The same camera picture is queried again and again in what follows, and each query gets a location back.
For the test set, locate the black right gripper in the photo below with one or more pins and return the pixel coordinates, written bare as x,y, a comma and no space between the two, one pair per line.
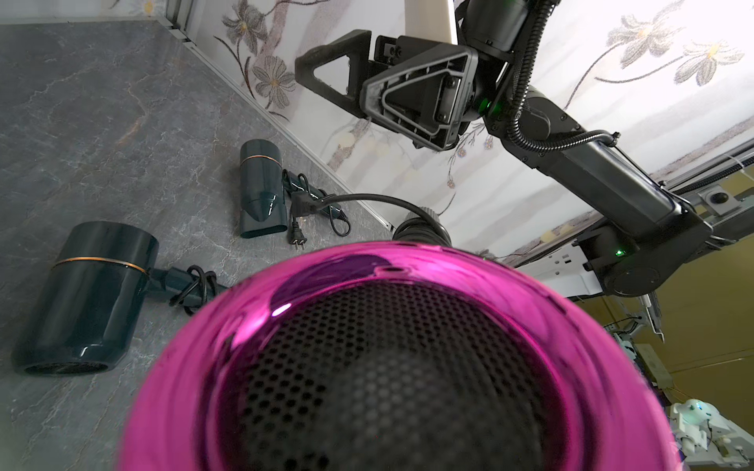
421,91

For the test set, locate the black hair dryer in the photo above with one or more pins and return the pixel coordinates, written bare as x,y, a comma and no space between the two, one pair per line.
395,356

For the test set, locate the dark green hair dryer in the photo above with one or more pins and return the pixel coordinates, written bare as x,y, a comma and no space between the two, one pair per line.
85,316
265,187

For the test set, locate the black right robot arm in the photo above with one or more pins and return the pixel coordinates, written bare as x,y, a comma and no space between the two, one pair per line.
646,231

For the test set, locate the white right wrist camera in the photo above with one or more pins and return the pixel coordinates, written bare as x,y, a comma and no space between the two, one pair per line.
433,20

